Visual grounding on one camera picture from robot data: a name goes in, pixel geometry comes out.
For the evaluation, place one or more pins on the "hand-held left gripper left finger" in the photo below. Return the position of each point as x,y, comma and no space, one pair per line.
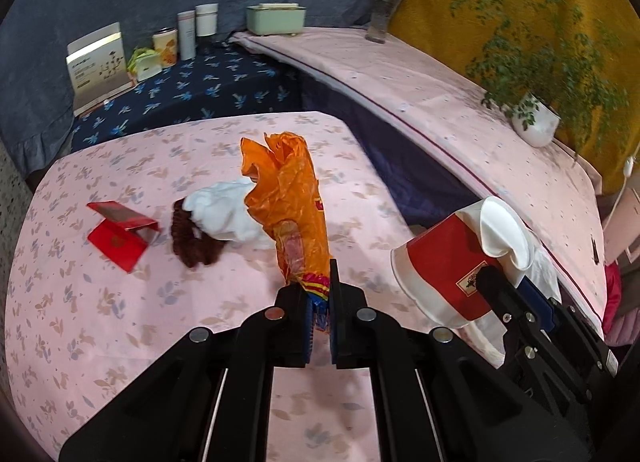
305,327

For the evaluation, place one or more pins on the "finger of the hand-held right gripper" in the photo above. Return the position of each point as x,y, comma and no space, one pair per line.
542,307
505,307

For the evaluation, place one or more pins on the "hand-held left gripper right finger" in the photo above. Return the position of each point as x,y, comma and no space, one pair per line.
336,332

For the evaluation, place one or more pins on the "red and white paper cup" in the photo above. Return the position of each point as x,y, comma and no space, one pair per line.
440,262

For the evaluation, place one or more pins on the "orange printed plastic bag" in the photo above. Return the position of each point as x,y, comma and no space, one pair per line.
287,192

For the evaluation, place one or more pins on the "pink puffy jacket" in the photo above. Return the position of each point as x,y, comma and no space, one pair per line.
627,329

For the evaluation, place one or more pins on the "red jacket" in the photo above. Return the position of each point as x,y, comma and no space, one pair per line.
612,292

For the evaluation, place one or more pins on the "brown scrunchie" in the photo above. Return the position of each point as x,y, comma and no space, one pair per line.
192,249

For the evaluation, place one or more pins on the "crumpled white tissue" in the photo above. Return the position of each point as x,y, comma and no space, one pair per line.
225,214

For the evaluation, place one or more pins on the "dark blue hanging cloth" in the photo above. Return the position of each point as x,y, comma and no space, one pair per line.
400,167

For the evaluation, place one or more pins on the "green plant in white pot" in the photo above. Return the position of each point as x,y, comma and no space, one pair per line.
537,122

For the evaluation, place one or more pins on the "red cardboard box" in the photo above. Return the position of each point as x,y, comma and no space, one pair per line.
117,244

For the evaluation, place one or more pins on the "pink rabbit print tablecloth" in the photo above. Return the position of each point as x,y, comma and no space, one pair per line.
100,342

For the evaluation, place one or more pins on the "pink cloth with red stripe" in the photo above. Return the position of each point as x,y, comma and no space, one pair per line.
425,87

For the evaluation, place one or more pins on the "navy floral cloth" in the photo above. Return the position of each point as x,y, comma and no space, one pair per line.
200,92

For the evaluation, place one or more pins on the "green and white packet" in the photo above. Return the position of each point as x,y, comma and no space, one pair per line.
145,67

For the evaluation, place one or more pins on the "pale green tissue box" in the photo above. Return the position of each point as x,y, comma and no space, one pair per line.
275,21

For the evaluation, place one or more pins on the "yellow tin can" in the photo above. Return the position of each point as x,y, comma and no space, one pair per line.
165,49

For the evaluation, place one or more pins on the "tall white bottle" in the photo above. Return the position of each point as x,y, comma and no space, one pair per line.
186,37

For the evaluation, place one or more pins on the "white round canister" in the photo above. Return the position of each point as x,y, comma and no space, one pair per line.
207,22

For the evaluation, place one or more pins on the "white card box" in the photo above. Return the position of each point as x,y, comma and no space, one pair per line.
97,67

